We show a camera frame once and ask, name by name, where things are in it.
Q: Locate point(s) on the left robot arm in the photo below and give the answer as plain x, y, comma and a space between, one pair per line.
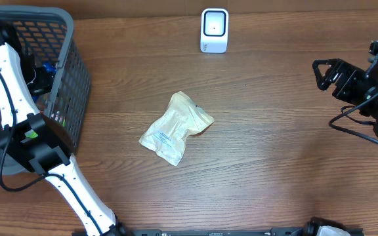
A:
40, 144

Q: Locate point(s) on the white barcode scanner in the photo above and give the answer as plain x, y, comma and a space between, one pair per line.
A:
214, 31

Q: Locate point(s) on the blue Oreo cookie pack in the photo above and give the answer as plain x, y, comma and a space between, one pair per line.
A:
46, 77

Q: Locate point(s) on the beige paper pouch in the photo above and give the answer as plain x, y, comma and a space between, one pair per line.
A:
167, 135

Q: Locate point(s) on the green snack packet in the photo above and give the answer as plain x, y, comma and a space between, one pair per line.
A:
59, 117

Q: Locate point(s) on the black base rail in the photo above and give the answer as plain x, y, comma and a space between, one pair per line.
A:
316, 226

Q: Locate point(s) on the grey plastic mesh basket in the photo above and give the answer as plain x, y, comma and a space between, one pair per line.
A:
47, 33

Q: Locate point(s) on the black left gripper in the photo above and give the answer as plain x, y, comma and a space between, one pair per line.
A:
45, 81

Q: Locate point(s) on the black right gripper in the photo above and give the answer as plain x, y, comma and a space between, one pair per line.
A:
348, 74

